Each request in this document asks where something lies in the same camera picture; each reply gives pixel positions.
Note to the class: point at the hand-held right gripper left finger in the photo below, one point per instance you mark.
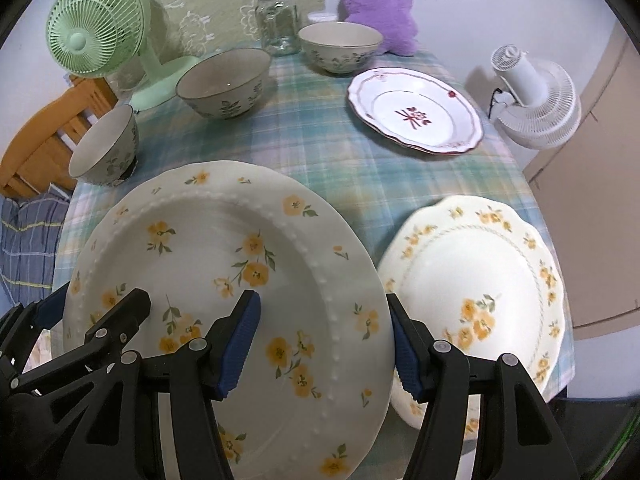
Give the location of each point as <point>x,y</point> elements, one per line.
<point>240,345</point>

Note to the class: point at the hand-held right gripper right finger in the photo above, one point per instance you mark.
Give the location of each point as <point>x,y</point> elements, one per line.
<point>406,360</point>

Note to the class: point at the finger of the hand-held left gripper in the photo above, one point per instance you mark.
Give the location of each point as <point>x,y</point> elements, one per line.
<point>50,310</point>
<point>125,312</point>

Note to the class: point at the beaded yellow-flower plate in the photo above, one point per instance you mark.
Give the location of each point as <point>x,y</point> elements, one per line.
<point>210,240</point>

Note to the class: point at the large leaf-print bowl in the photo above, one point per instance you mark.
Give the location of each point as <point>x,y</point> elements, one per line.
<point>222,85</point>

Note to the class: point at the blue plaid pillow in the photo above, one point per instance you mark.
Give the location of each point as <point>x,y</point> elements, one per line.
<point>30,245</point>

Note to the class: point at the scalloped yellow-flower plate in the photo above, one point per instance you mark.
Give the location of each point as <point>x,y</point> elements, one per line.
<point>475,265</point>

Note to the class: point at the small leaf-print bowl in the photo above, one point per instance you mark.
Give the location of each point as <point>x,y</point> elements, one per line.
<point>102,145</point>

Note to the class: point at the plaid tablecloth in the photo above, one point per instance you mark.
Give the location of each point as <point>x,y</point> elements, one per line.
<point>310,130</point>

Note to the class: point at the white plate with red pattern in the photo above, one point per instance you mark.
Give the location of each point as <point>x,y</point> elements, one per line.
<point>425,105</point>

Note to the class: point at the green desk fan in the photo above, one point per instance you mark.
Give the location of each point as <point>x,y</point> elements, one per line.
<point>92,25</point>

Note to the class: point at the white clip fan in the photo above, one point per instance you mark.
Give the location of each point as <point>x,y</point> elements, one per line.
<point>540,100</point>

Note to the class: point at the medium leaf-print bowl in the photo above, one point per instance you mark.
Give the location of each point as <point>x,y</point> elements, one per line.
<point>340,45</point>

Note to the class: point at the glass jar with dark lid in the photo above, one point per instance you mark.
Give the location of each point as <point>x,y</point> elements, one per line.
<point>277,25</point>

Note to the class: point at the clear cotton swab box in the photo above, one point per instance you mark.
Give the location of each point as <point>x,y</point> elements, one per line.
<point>321,16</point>

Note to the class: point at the purple plush toy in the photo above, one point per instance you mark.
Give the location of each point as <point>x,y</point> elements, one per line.
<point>380,5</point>

